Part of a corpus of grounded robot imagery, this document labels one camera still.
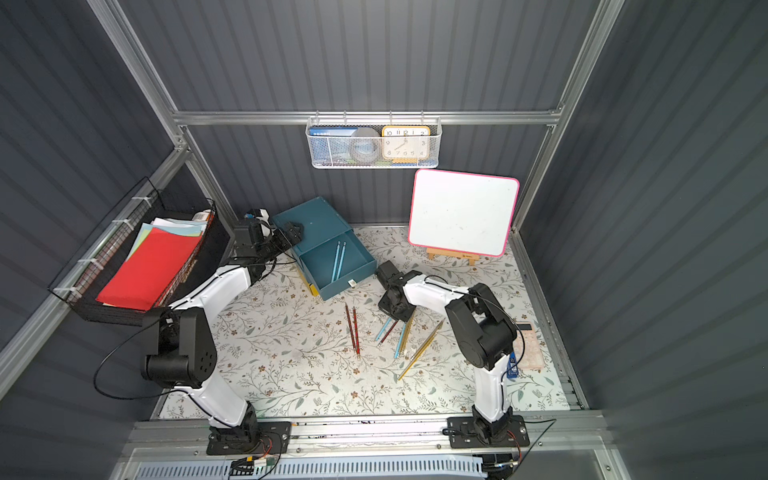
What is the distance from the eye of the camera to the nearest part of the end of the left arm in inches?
28.4

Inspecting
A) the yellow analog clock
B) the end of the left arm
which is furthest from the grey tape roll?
the end of the left arm

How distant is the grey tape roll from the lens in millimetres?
879
